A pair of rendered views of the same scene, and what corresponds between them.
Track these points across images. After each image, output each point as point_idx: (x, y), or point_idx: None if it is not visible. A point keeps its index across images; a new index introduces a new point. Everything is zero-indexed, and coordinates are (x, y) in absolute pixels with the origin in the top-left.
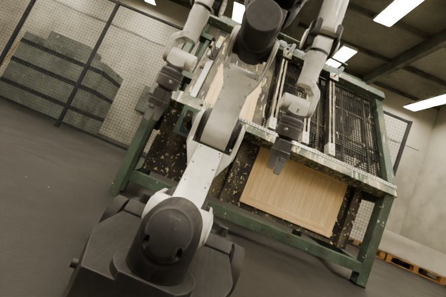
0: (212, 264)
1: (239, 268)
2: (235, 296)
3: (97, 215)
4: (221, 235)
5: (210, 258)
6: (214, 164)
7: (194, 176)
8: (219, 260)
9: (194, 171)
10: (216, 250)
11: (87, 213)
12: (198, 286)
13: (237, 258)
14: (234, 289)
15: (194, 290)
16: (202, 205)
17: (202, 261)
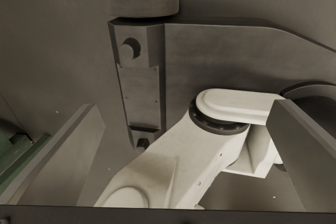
0: (228, 54)
1: None
2: None
3: (114, 136)
4: (139, 48)
5: (206, 55)
6: (190, 196)
7: (211, 178)
8: (203, 42)
9: (205, 187)
10: (167, 45)
11: (120, 141)
12: (301, 73)
13: (162, 6)
14: None
15: (314, 78)
16: (241, 133)
17: (228, 67)
